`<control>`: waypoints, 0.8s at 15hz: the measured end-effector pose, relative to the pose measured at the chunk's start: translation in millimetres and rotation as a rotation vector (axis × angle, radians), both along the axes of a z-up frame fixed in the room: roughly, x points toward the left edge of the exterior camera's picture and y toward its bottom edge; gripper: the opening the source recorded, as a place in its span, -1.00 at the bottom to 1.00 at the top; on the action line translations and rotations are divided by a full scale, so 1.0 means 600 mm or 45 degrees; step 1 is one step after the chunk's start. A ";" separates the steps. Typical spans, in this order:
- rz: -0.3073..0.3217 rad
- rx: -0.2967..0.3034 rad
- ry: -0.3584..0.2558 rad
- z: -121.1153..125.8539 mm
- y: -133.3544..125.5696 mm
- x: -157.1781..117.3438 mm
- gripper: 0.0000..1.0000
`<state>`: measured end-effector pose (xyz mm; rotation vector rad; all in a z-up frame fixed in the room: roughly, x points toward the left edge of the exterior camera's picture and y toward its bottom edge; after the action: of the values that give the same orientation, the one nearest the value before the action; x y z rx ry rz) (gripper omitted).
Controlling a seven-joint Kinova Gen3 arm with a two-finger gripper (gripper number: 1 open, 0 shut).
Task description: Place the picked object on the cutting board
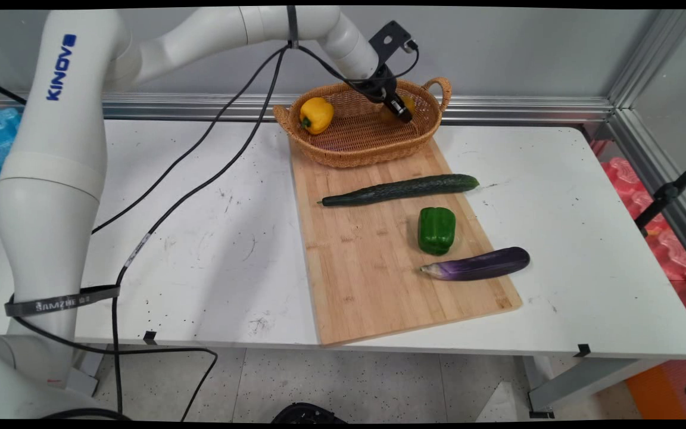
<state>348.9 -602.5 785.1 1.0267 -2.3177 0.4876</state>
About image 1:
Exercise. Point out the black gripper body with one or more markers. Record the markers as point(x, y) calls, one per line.
point(377, 83)

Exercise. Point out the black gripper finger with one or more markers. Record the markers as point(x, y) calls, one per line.
point(405, 106)
point(398, 110)

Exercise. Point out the orange round vegetable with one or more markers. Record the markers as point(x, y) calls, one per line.
point(389, 113)

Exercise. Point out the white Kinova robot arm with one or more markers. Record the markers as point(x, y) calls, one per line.
point(45, 226)

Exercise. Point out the woven wicker basket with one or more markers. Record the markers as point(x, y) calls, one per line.
point(355, 140)

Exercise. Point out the yellow bell pepper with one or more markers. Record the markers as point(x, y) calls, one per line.
point(316, 115)

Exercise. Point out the dark green cucumber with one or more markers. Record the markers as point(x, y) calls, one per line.
point(402, 189)

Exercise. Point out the green bell pepper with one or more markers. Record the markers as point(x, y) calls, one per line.
point(436, 230)

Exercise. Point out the bamboo cutting board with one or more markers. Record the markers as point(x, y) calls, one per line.
point(379, 268)

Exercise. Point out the purple eggplant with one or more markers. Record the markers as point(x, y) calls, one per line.
point(486, 265)

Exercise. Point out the black tripod stand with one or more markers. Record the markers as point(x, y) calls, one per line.
point(667, 193)

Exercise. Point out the red bubble wrap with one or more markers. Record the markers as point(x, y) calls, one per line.
point(670, 250)

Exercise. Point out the black table edge clip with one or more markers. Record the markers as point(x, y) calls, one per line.
point(150, 336)
point(583, 350)

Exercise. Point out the black round floor object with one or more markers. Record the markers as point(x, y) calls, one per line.
point(307, 413)

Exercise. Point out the orange floor mat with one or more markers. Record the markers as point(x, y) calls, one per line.
point(664, 390)

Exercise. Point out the grey table leg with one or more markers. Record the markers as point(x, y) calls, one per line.
point(90, 369)

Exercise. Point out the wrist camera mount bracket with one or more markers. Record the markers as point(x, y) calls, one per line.
point(389, 39)

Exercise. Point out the horizontal aluminium frame rail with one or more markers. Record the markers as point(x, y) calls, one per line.
point(527, 109)

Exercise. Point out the slanted aluminium frame rail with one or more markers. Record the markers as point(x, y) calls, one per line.
point(658, 161)

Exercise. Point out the grey table leg frame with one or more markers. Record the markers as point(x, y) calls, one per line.
point(581, 378)

